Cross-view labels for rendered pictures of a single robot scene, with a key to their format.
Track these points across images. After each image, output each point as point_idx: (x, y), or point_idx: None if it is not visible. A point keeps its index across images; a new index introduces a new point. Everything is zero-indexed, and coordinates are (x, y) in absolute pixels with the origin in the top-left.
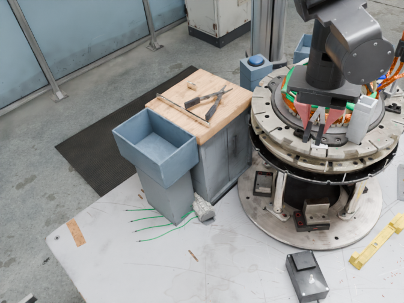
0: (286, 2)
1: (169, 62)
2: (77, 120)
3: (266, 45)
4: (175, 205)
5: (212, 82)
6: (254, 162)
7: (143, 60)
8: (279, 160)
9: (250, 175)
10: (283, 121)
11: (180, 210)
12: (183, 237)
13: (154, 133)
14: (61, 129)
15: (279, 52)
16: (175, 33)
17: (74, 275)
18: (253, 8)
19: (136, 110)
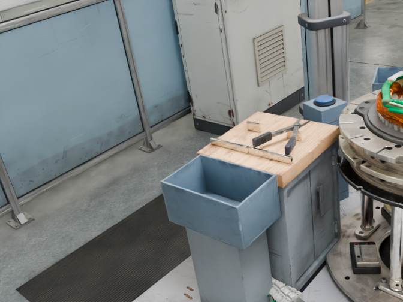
0: (347, 36)
1: (173, 164)
2: (49, 250)
3: (328, 91)
4: (249, 289)
5: (278, 122)
6: (342, 235)
7: (136, 165)
8: (394, 195)
9: (343, 250)
10: (390, 141)
11: (255, 298)
12: None
13: (208, 192)
14: (24, 264)
15: (345, 99)
16: (177, 129)
17: None
18: (306, 48)
19: (134, 229)
